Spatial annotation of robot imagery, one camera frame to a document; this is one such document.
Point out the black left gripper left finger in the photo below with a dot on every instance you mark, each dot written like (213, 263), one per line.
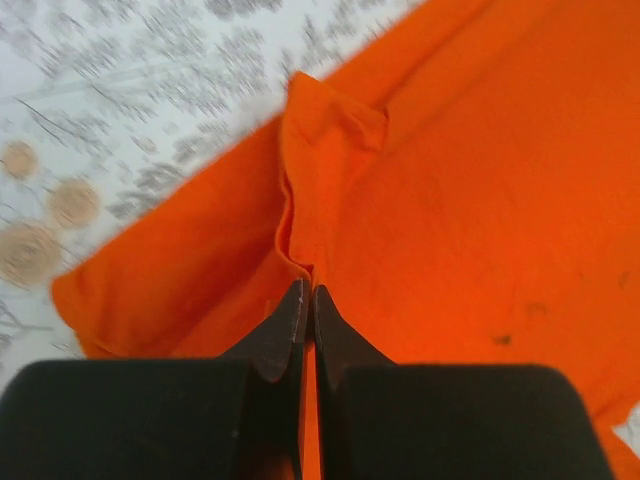
(234, 416)

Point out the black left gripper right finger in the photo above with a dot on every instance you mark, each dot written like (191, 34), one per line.
(382, 420)

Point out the orange t shirt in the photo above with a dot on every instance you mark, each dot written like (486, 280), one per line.
(467, 188)

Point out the floral patterned table mat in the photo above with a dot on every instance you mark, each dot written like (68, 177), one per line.
(108, 108)

